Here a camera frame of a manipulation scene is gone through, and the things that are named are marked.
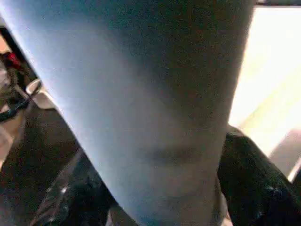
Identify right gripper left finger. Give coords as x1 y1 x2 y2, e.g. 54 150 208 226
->
30 152 114 226

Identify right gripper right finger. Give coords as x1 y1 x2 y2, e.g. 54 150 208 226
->
218 131 301 226

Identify white plastic table leg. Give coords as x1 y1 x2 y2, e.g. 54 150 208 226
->
0 0 256 226

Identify white plastic table top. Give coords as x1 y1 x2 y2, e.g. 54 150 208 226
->
228 6 301 183

